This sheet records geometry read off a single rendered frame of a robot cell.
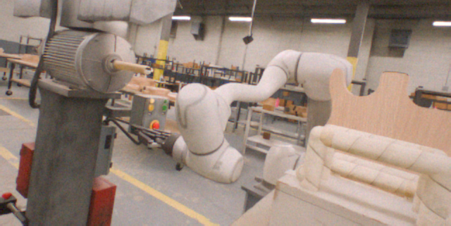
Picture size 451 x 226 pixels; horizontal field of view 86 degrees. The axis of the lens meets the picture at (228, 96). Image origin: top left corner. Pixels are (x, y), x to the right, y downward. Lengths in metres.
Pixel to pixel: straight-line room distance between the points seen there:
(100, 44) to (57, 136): 0.44
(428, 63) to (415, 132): 11.13
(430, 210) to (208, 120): 0.41
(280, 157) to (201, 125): 0.87
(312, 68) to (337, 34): 11.17
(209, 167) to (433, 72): 11.45
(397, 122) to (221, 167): 0.48
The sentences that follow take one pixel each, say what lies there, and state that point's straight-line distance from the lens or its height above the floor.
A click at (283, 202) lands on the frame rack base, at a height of 1.07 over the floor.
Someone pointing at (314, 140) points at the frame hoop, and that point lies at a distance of 0.44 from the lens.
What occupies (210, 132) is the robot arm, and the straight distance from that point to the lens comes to 0.58.
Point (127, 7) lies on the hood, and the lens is 0.83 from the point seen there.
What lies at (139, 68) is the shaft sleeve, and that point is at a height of 1.25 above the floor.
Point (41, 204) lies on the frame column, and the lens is 1.42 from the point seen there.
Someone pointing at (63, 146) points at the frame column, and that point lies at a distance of 1.29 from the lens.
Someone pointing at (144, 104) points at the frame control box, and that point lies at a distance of 1.25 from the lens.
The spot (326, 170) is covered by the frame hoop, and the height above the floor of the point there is 1.12.
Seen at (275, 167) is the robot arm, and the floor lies 0.85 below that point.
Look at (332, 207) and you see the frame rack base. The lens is 0.45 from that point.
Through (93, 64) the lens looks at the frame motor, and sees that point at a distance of 1.08.
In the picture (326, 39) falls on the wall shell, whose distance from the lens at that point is 12.16.
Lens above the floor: 1.26
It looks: 3 degrees down
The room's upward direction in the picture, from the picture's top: 10 degrees clockwise
